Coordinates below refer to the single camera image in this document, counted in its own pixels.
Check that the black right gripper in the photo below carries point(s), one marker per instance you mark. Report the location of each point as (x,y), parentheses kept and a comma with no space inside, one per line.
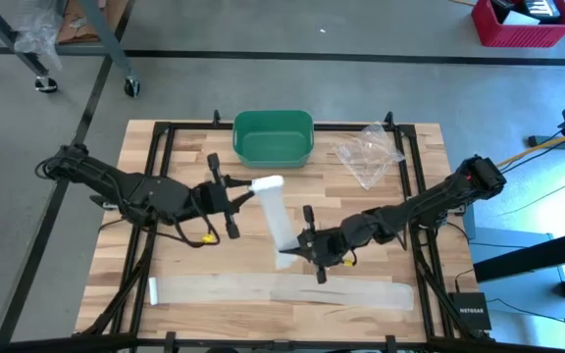
(324,242)

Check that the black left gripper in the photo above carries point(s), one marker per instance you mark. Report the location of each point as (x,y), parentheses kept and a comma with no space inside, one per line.
(211,201)

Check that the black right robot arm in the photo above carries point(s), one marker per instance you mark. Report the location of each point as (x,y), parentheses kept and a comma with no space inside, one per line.
(425,206)

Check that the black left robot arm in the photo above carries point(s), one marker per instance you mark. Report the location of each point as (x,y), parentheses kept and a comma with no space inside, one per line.
(130,188)

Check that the green plastic bin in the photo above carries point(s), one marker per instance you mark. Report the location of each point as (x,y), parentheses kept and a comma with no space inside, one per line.
(272,142)

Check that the clear plastic bag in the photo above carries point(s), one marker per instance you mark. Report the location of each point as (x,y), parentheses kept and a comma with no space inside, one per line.
(371,154)

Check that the grey-legged wooden workbench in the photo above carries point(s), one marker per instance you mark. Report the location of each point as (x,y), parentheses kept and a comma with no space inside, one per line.
(108,44)

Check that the brown cardboard sheet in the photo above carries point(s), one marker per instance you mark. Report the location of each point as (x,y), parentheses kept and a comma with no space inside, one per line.
(84,22)

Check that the crumpled clear plastic sheet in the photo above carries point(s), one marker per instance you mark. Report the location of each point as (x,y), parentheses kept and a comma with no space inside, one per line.
(39,29)

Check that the black power strip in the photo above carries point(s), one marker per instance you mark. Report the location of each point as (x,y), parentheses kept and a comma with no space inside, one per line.
(542,141)

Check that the red plastic crate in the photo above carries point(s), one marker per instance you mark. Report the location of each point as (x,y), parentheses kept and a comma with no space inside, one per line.
(523,34)

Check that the black device in crate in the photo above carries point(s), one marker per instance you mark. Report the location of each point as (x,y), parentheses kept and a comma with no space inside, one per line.
(537,7)

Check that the black aluminium frame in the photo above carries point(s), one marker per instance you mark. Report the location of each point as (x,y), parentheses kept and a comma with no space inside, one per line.
(194,127)

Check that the black Netgear switch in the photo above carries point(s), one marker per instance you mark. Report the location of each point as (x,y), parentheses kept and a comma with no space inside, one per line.
(471,311)

